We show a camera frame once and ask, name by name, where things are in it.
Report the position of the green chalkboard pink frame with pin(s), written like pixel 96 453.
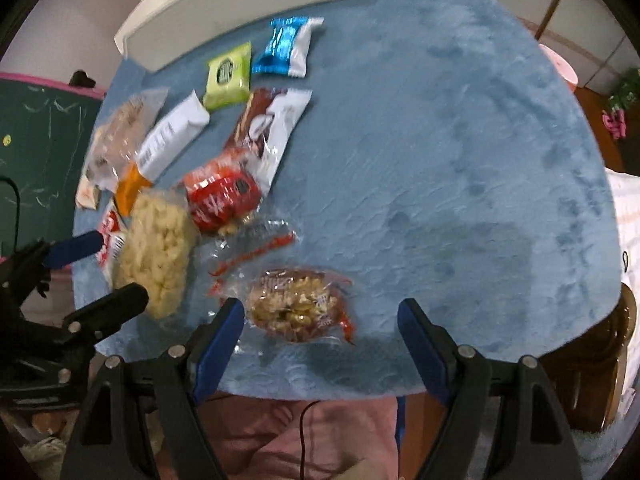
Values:
pixel 46 129

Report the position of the clear packet brown biscuits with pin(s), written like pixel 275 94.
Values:
pixel 119 138

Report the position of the sliding wardrobe doors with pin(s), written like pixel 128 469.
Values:
pixel 586 34

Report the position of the blue fuzzy table cloth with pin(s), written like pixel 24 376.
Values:
pixel 442 158

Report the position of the blue foil candy packet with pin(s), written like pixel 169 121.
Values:
pixel 285 54

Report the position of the small red snack packet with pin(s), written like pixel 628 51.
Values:
pixel 220 192

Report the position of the clear packet yellow crackers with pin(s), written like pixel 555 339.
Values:
pixel 157 250

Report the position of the beige paper snack packet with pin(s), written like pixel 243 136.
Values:
pixel 88 194

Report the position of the green small snack packet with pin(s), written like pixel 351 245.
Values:
pixel 228 80

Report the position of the white orange snack bar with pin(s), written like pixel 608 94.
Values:
pixel 165 142

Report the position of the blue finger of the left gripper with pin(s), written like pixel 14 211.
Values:
pixel 106 316
pixel 62 254

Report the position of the checked white pink blanket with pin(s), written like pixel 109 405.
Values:
pixel 598 452

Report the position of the pink trousers lap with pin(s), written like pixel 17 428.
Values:
pixel 272 439

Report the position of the pink toy on floor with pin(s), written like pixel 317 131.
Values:
pixel 615 122

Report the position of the green printed bag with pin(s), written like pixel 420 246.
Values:
pixel 626 92

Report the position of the brown white chocolate bar packet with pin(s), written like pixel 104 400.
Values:
pixel 261 134

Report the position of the clear packet mixed nuts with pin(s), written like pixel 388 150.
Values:
pixel 288 301

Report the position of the red-edged mixed cracker packet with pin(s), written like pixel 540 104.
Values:
pixel 114 231

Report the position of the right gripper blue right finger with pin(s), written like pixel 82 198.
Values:
pixel 429 347

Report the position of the pink plastic stool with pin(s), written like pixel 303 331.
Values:
pixel 564 69

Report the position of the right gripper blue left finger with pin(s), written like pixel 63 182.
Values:
pixel 213 347

